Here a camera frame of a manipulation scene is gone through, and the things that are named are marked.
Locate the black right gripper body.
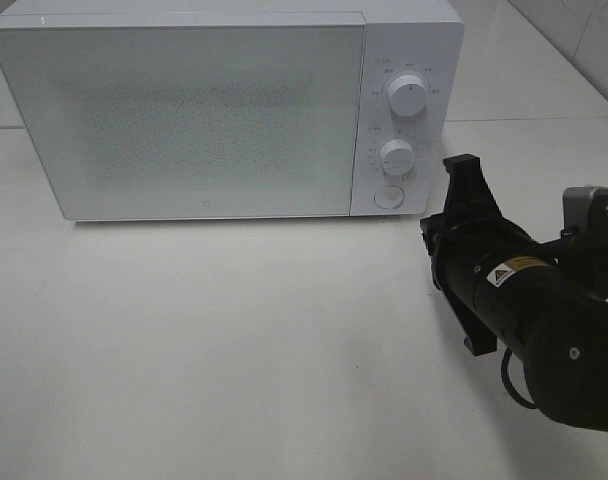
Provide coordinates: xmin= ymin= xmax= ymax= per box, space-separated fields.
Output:
xmin=420 ymin=209 xmax=536 ymax=355

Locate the round door release button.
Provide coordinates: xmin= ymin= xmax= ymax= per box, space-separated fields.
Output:
xmin=373 ymin=185 xmax=405 ymax=209

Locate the white timer knob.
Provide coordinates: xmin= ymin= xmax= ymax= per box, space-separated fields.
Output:
xmin=378 ymin=139 xmax=416 ymax=176

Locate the white microwave door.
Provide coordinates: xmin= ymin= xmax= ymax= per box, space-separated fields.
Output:
xmin=0 ymin=26 xmax=363 ymax=221

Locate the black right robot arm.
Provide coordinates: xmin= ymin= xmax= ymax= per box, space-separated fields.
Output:
xmin=421 ymin=184 xmax=608 ymax=432

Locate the white upper power knob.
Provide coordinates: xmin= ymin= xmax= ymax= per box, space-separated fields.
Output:
xmin=386 ymin=71 xmax=428 ymax=117

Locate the white microwave oven body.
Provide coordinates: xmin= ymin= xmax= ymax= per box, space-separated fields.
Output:
xmin=0 ymin=1 xmax=465 ymax=220

